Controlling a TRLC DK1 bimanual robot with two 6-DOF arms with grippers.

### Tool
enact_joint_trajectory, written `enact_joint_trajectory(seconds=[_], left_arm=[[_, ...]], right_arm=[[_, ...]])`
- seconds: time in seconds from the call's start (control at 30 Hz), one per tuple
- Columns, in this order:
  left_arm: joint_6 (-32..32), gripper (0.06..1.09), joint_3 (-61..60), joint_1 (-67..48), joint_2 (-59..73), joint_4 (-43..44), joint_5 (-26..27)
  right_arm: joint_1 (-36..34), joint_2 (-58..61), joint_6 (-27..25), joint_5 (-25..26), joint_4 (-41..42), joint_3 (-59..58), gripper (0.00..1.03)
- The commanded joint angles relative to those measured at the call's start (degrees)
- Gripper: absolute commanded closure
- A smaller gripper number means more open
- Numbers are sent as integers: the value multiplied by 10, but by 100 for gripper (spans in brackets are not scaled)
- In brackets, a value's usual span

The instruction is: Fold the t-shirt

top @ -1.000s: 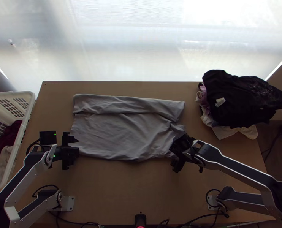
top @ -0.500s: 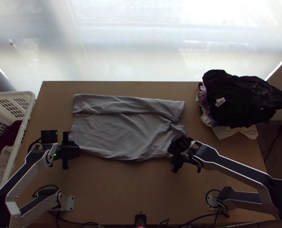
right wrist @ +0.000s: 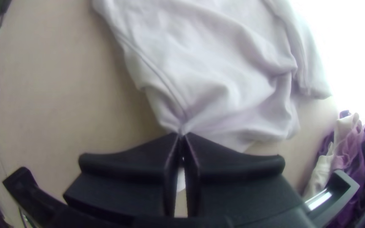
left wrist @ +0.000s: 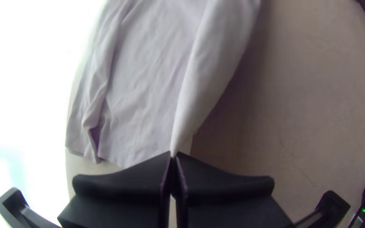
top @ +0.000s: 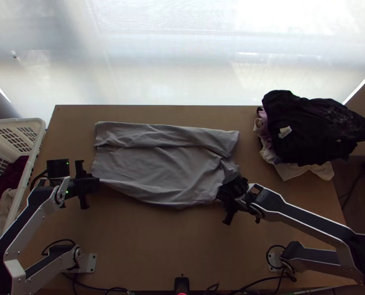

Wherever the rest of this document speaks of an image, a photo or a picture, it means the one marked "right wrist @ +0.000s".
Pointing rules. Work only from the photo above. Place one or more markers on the heap of clothes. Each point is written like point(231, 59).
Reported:
point(347, 149)

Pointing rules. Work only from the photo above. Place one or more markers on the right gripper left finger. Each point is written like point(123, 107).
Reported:
point(122, 180)

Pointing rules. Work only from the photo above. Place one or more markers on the white t-shirt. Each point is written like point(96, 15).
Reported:
point(217, 63)

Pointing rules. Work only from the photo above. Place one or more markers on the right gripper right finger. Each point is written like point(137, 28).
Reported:
point(239, 183)

